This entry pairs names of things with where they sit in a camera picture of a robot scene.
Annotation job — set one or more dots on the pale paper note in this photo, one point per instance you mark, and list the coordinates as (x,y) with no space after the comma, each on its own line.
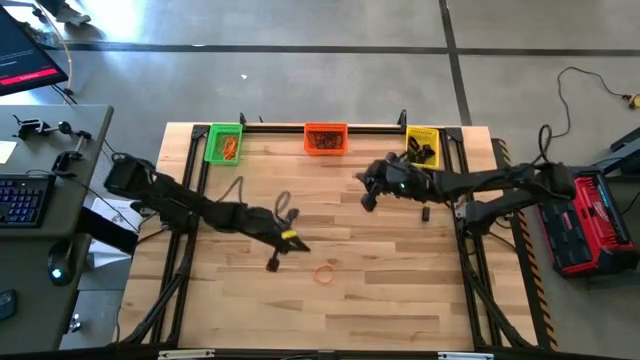
(6,151)

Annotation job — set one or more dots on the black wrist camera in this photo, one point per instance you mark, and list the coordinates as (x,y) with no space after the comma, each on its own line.
(393,157)
(292,215)

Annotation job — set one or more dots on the yellow black hazard tape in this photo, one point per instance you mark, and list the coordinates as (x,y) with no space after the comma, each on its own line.
(537,290)

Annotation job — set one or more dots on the black frame corner bracket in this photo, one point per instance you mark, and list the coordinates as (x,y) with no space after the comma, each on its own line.
(199,132)
(454,134)

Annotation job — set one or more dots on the white metal bracket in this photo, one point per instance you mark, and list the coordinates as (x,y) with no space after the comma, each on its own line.
(185,354)
(465,356)

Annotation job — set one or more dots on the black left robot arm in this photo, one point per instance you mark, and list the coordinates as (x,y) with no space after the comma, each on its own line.
(175,197)

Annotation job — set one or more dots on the wide black rubber band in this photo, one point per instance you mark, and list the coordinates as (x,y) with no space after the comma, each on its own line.
(429,150)
(417,156)
(425,159)
(412,145)
(411,152)
(425,213)

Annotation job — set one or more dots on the blue black equipment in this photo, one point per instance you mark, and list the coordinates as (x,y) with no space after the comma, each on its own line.
(627,150)

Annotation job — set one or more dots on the black computer monitor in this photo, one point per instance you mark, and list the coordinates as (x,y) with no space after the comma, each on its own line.
(25,55)

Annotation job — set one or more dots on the yellow plastic basket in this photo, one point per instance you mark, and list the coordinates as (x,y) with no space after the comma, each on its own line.
(424,132)

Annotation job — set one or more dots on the white paper sheet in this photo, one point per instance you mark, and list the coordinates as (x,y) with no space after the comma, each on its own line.
(112,210)

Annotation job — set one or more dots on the yellow plug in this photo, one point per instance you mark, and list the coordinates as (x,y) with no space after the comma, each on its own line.
(634,101)

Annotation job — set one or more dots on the black computer mouse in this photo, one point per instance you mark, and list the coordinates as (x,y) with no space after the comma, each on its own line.
(61,260)

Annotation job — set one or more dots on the person's shoe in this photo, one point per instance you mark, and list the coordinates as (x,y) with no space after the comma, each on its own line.
(70,15)

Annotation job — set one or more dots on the grey desk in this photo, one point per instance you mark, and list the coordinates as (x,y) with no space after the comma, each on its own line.
(30,250)

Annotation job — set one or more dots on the black rail post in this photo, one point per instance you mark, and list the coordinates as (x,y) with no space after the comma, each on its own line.
(402,117)
(242,119)

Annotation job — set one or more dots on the green plastic basket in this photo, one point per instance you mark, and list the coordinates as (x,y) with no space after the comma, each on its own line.
(214,145)

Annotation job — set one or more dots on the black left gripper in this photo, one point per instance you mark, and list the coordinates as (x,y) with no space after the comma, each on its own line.
(262,225)

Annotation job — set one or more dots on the black desk clamp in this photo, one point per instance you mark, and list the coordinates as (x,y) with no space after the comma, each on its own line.
(62,161)
(30,126)

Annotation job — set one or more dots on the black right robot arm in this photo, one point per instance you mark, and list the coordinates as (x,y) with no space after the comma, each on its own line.
(500,182)

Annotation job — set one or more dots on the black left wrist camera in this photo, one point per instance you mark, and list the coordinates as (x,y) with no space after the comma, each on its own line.
(292,215)

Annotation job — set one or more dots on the small metal clamp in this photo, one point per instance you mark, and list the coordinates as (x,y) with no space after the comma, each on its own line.
(75,324)

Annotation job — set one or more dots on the red black tool case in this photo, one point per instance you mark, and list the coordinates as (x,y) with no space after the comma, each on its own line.
(590,230)

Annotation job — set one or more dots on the orange plastic basket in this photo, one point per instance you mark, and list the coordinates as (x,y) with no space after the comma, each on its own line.
(310,150)

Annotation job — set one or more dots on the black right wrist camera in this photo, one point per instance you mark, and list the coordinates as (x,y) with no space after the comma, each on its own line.
(393,157)

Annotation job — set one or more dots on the black backlit keyboard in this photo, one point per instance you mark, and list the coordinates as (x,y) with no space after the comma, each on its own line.
(25,200)

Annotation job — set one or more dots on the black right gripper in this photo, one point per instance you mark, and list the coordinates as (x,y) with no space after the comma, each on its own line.
(402,182)

